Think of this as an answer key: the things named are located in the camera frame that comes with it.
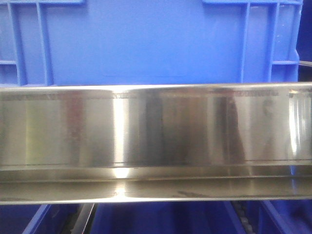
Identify lower steel divider rail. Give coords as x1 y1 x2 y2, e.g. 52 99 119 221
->
71 203 95 234

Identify lower right blue bin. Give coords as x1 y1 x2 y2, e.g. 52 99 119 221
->
257 199 312 234

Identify lower left blue bin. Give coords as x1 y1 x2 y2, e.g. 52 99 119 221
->
0 205 52 234

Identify stainless steel shelf rail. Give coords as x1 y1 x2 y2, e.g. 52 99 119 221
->
0 82 312 205

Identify lower roller track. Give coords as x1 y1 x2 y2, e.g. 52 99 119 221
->
232 201 254 234

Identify large blue plastic bin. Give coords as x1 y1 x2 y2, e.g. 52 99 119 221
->
0 0 303 86

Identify lower middle blue bin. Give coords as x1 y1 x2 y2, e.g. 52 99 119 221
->
91 201 245 234

